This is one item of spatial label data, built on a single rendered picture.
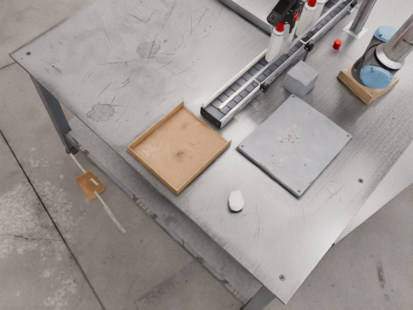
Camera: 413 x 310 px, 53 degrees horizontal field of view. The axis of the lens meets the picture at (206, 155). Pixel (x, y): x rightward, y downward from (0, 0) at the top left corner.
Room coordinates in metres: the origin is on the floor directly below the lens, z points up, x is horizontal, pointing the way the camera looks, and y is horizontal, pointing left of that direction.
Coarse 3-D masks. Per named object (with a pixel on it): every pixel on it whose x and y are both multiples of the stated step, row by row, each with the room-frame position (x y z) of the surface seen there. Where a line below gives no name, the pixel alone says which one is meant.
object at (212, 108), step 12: (336, 0) 1.66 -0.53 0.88; (348, 0) 1.67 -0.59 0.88; (324, 12) 1.57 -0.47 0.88; (336, 12) 1.58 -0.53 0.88; (324, 24) 1.49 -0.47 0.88; (312, 36) 1.43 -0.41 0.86; (264, 60) 1.23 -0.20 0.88; (252, 72) 1.16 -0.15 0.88; (264, 72) 1.17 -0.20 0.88; (240, 84) 1.09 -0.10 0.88; (252, 84) 1.09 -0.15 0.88; (228, 96) 1.02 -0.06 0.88; (240, 96) 1.03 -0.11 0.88; (204, 108) 0.95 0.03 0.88; (216, 108) 0.95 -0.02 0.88; (228, 108) 0.96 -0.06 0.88
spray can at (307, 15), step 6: (312, 0) 1.40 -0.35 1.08; (306, 6) 1.40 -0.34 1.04; (312, 6) 1.39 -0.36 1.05; (306, 12) 1.39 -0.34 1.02; (312, 12) 1.39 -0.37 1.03; (300, 18) 1.41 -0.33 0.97; (306, 18) 1.39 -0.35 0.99; (312, 18) 1.40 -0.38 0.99; (300, 24) 1.40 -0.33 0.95; (306, 24) 1.39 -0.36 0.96; (300, 30) 1.39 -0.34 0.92
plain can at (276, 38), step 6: (282, 24) 1.21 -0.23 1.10; (276, 30) 1.22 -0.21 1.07; (282, 30) 1.21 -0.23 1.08; (270, 36) 1.23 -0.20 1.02; (276, 36) 1.20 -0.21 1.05; (282, 36) 1.21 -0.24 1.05; (270, 42) 1.21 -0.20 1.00; (276, 42) 1.20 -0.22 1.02; (270, 48) 1.21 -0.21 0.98; (276, 48) 1.20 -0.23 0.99; (270, 54) 1.20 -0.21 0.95; (276, 54) 1.20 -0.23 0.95; (270, 60) 1.20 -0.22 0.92
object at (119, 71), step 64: (128, 0) 1.55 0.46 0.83; (192, 0) 1.60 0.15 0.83; (384, 0) 1.77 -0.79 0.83; (64, 64) 1.12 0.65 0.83; (128, 64) 1.16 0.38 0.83; (192, 64) 1.21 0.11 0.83; (320, 64) 1.30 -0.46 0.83; (128, 128) 0.84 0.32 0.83; (384, 128) 0.99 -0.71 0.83; (192, 192) 0.61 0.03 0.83; (256, 192) 0.64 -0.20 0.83; (320, 192) 0.67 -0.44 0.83; (256, 256) 0.40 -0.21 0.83; (320, 256) 0.42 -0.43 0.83
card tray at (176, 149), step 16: (176, 112) 0.94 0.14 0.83; (160, 128) 0.86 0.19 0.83; (176, 128) 0.87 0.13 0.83; (192, 128) 0.88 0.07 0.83; (208, 128) 0.89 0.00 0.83; (144, 144) 0.78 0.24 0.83; (160, 144) 0.79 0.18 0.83; (176, 144) 0.80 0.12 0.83; (192, 144) 0.80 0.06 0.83; (208, 144) 0.81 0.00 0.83; (224, 144) 0.82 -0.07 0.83; (144, 160) 0.71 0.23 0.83; (160, 160) 0.72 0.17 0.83; (176, 160) 0.73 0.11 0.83; (192, 160) 0.74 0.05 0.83; (208, 160) 0.72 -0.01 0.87; (160, 176) 0.64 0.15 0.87; (176, 176) 0.66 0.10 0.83; (192, 176) 0.65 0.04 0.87; (176, 192) 0.59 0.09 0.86
